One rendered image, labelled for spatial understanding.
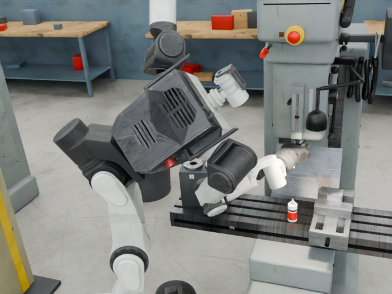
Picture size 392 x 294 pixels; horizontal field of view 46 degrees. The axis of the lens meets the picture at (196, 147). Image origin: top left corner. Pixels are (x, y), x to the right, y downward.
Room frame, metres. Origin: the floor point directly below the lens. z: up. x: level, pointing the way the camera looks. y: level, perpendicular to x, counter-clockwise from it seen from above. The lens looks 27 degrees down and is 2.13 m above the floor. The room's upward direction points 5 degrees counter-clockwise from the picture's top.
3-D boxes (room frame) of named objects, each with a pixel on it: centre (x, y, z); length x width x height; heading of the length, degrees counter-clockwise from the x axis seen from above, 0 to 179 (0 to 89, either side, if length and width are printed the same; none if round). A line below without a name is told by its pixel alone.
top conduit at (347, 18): (1.67, -0.58, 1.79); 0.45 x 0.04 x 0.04; 159
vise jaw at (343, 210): (1.58, -0.55, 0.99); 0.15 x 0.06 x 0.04; 67
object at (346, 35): (1.70, -0.58, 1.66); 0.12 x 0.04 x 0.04; 159
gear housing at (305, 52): (1.73, -0.45, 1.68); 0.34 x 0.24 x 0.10; 159
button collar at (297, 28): (1.48, -0.35, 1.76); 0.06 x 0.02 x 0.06; 69
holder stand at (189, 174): (1.86, -0.03, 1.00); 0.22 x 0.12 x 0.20; 79
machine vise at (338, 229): (1.61, -0.56, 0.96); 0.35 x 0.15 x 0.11; 157
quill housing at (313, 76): (1.69, -0.43, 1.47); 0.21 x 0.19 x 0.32; 69
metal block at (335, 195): (1.64, -0.57, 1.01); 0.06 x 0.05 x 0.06; 67
